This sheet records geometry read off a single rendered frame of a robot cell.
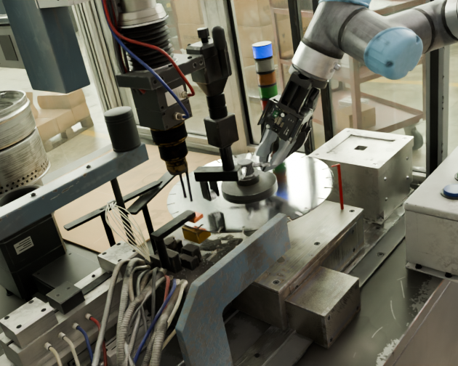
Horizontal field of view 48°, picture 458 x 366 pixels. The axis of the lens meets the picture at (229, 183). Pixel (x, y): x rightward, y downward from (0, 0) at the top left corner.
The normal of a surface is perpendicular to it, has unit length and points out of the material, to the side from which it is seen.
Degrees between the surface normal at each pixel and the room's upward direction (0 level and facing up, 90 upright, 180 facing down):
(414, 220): 90
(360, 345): 0
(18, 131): 90
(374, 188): 90
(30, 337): 90
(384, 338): 0
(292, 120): 79
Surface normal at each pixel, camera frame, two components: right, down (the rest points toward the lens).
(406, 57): 0.54, 0.58
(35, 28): -0.64, 0.43
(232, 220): -0.17, -0.88
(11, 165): 0.73, 0.19
